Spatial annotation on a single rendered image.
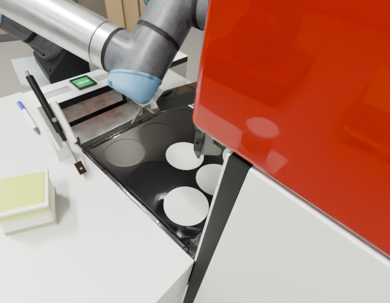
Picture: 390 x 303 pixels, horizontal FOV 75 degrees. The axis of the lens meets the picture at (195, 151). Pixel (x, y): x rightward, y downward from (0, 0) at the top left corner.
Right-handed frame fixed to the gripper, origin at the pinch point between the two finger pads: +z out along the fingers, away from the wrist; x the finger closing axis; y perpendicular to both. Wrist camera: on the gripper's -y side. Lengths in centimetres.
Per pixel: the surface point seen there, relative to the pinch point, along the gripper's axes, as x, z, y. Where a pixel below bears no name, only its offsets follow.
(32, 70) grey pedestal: 38, 15, -74
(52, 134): -12.7, -8.3, -24.5
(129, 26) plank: 259, 78, -131
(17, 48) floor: 186, 97, -229
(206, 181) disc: -1.7, 7.3, 3.7
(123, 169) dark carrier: -4.3, 7.3, -16.4
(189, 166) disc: 1.9, 7.3, -1.4
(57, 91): 12.0, 1.7, -42.4
